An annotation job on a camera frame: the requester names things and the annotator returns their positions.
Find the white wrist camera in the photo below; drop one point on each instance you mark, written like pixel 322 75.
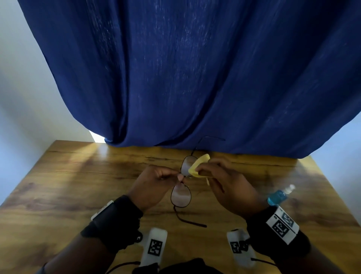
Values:
pixel 239 247
pixel 153 247

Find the person's right hand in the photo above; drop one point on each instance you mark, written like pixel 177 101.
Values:
pixel 234 192

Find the person's right forearm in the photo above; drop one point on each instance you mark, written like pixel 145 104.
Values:
pixel 307 264

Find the blue curtain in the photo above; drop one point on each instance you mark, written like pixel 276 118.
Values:
pixel 197 70

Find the yellow cleaning cloth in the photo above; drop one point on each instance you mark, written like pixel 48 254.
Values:
pixel 198 168

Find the black garment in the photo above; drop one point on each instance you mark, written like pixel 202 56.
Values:
pixel 183 268

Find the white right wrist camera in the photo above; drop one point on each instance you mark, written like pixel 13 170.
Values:
pixel 239 247

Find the white wristband marker tag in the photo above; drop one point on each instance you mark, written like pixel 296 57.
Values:
pixel 283 224
pixel 102 210

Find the black right wristband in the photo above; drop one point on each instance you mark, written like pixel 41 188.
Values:
pixel 265 242

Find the white right wristband marker tag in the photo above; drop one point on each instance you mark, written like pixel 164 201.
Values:
pixel 283 224

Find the round black-framed eyeglasses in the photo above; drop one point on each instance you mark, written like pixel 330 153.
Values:
pixel 182 194

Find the black wristband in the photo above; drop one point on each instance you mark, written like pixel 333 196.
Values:
pixel 265 242
pixel 121 225

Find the black left wristband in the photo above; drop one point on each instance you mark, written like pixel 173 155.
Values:
pixel 121 225

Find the person's left forearm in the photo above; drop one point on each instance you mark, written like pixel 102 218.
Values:
pixel 79 257

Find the blue spray bottle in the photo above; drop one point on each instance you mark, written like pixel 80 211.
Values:
pixel 277 196

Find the white left wristband marker tag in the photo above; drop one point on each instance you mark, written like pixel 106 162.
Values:
pixel 102 210

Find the person's left hand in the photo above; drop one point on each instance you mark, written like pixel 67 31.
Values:
pixel 152 186

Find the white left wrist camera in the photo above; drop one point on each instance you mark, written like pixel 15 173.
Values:
pixel 153 247

